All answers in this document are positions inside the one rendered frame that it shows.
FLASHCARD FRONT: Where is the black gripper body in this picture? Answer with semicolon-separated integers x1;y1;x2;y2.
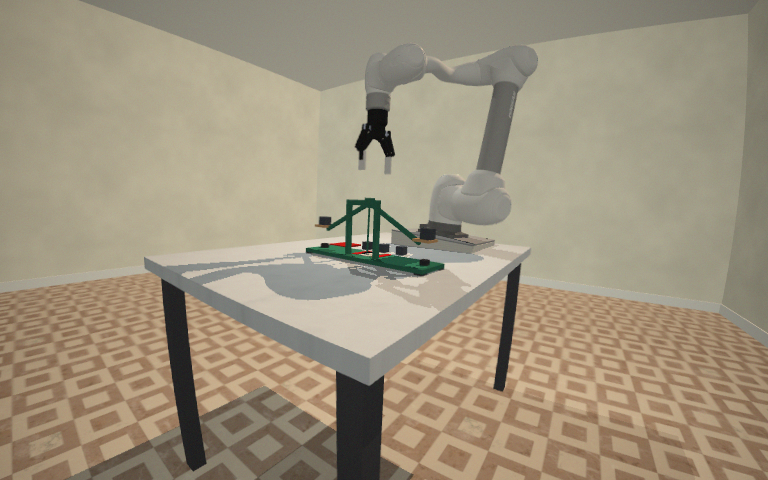
367;108;388;141

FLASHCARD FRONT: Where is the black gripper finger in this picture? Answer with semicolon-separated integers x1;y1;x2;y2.
378;130;395;174
355;123;380;170

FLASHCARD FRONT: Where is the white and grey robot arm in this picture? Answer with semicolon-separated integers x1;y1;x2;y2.
365;43;538;238

